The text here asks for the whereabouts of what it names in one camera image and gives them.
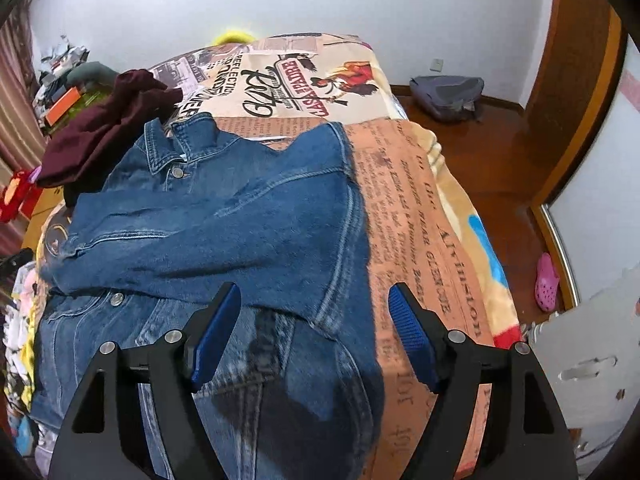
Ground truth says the printed blanket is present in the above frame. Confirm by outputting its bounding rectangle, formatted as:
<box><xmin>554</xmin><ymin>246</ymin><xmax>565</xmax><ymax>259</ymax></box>
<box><xmin>20</xmin><ymin>32</ymin><xmax>523</xmax><ymax>480</ymax></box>

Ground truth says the striped curtain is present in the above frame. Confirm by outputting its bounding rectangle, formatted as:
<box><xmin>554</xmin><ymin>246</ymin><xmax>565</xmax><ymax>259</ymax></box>
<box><xmin>0</xmin><ymin>2</ymin><xmax>48</xmax><ymax>256</ymax></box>

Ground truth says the maroon garment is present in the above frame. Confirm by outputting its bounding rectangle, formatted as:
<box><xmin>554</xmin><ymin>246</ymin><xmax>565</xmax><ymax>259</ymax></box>
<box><xmin>37</xmin><ymin>69</ymin><xmax>183</xmax><ymax>206</ymax></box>

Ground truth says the pink clog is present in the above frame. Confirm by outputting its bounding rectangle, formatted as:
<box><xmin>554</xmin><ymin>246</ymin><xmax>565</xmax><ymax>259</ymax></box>
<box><xmin>534</xmin><ymin>252</ymin><xmax>560</xmax><ymax>312</ymax></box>

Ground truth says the blue denim jacket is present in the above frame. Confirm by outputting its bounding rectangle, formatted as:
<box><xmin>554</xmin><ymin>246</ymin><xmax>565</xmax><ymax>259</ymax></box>
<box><xmin>30</xmin><ymin>112</ymin><xmax>386</xmax><ymax>480</ymax></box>

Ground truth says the green patterned cloth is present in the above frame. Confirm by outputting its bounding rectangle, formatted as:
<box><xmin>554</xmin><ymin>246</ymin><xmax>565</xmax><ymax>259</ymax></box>
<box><xmin>75</xmin><ymin>87</ymin><xmax>118</xmax><ymax>108</ymax></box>

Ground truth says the pile of papers and sundries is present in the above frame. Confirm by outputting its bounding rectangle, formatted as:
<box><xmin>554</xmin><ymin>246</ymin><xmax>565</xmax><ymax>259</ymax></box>
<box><xmin>35</xmin><ymin>35</ymin><xmax>91</xmax><ymax>111</ymax></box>

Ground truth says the orange box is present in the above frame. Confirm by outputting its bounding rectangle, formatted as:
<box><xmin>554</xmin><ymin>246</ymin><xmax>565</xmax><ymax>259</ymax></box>
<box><xmin>45</xmin><ymin>86</ymin><xmax>83</xmax><ymax>126</ymax></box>

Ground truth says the grey bag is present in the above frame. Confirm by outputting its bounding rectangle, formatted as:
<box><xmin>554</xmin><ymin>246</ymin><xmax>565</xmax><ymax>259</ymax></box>
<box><xmin>409</xmin><ymin>75</ymin><xmax>485</xmax><ymax>122</ymax></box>

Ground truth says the red plush flower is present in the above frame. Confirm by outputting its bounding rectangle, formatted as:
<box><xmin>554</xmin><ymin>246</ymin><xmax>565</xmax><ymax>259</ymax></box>
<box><xmin>0</xmin><ymin>170</ymin><xmax>33</xmax><ymax>223</ymax></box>

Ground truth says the yellow plush toy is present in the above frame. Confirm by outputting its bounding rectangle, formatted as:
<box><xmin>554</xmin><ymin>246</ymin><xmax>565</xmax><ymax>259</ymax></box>
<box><xmin>209</xmin><ymin>27</ymin><xmax>257</xmax><ymax>46</ymax></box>

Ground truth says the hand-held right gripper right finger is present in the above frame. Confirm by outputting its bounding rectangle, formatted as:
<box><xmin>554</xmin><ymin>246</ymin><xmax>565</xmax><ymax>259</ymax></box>
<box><xmin>387</xmin><ymin>282</ymin><xmax>581</xmax><ymax>480</ymax></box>

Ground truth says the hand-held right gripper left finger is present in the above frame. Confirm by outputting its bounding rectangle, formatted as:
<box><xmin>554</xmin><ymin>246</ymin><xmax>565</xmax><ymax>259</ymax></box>
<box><xmin>47</xmin><ymin>281</ymin><xmax>243</xmax><ymax>480</ymax></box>

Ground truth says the wooden door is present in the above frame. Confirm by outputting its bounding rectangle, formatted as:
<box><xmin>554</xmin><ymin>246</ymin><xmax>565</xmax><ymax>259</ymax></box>
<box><xmin>520</xmin><ymin>0</ymin><xmax>628</xmax><ymax>211</ymax></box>

